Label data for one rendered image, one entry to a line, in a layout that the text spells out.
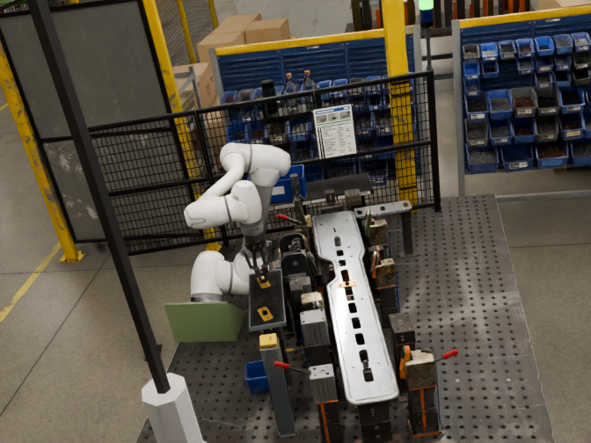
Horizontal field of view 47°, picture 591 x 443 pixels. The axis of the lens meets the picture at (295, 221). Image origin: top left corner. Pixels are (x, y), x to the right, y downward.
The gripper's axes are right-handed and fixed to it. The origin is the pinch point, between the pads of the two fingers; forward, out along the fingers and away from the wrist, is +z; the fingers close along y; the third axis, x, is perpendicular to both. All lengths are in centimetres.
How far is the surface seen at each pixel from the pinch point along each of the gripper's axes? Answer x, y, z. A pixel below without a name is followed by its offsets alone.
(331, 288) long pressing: 3.7, 28.9, 20.2
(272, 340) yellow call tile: -37.4, -7.4, 4.1
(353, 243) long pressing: 33, 51, 20
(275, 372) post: -39.4, -8.9, 17.0
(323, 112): 100, 66, -22
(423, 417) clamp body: -62, 38, 40
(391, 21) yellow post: 93, 107, -63
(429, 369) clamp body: -63, 41, 18
